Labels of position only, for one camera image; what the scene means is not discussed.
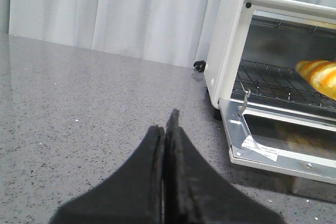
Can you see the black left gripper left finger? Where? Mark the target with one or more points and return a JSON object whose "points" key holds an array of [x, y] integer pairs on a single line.
{"points": [[132, 194]]}

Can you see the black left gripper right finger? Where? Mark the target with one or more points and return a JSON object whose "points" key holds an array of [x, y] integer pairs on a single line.
{"points": [[195, 193]]}

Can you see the glass oven door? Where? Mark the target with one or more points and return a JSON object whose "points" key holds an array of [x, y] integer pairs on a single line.
{"points": [[299, 142]]}

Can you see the yellow orange striped croissant bread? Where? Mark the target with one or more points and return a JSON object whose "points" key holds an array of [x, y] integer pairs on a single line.
{"points": [[320, 74]]}

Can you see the white toaster oven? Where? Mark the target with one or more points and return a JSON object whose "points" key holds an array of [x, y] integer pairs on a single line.
{"points": [[274, 32]]}

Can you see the white curtain backdrop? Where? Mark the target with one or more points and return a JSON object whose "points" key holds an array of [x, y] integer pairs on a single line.
{"points": [[176, 32]]}

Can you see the black power cable plug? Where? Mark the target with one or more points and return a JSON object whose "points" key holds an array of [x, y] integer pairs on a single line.
{"points": [[199, 65]]}

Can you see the metal wire oven rack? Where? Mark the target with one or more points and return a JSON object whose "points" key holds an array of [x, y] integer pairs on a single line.
{"points": [[278, 86]]}

